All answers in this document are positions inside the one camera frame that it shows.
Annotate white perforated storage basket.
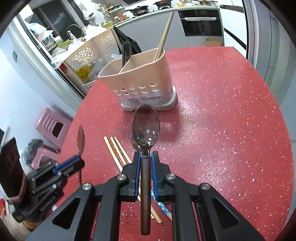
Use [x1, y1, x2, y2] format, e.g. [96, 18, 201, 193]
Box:
[63, 27, 117, 74]

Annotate plain bamboo chopstick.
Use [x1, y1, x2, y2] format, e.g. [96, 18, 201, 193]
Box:
[110, 137, 163, 223]
[113, 136, 156, 219]
[155, 11, 174, 62]

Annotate plain bamboo chopstick diagonal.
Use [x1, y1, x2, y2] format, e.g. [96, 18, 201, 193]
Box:
[153, 36, 164, 62]

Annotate pink plastic stool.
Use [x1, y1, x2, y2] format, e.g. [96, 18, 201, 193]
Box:
[35, 108, 72, 150]

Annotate beige utensil holder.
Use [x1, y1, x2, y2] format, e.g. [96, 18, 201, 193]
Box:
[98, 48, 177, 111]

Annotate dark translucent spoon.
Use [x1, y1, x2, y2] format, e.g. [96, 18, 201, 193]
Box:
[122, 41, 132, 67]
[77, 125, 85, 186]
[132, 104, 159, 235]

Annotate built-in black oven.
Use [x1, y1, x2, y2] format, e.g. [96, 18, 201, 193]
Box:
[178, 9, 223, 37]

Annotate blue patterned bamboo chopstick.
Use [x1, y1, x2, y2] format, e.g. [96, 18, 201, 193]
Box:
[103, 136, 173, 223]

